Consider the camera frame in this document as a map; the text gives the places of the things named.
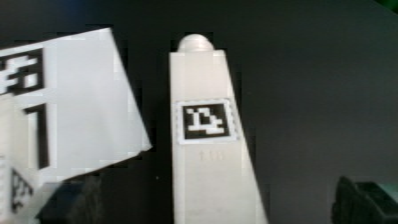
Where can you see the white desk leg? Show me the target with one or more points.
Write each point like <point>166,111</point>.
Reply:
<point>215,190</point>

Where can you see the white marker base sheet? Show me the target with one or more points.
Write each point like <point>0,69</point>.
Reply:
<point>71,127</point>

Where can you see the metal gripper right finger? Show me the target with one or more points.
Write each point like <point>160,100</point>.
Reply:
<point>365,203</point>

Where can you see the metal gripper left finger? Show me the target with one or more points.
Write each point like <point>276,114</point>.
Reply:
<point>75,205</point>

